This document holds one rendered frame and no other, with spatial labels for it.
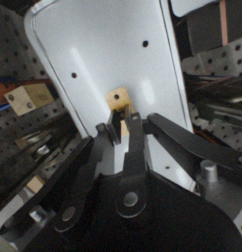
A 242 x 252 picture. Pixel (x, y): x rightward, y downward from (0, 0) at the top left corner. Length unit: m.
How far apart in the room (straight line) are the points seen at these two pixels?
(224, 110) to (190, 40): 0.13
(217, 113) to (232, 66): 0.43
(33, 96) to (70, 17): 0.13
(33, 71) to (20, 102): 0.43
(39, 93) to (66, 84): 0.05
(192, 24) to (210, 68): 0.36
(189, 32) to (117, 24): 0.12
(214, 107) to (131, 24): 0.19
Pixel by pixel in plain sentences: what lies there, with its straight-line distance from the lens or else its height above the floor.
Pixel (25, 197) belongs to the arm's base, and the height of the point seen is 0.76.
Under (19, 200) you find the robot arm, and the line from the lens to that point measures 0.95.
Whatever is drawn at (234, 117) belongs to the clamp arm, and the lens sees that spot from 0.25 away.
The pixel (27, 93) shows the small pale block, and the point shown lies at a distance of 0.22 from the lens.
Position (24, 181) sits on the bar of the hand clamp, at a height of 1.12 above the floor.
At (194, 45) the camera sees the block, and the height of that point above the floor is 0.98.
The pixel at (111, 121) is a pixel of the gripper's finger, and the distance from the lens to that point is 0.15.
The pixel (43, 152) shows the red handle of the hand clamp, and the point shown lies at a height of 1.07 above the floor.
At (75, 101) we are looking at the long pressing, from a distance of 0.26.
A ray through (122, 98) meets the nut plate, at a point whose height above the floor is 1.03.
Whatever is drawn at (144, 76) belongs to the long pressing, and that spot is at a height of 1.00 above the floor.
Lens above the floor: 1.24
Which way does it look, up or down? 67 degrees down
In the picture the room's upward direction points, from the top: 176 degrees counter-clockwise
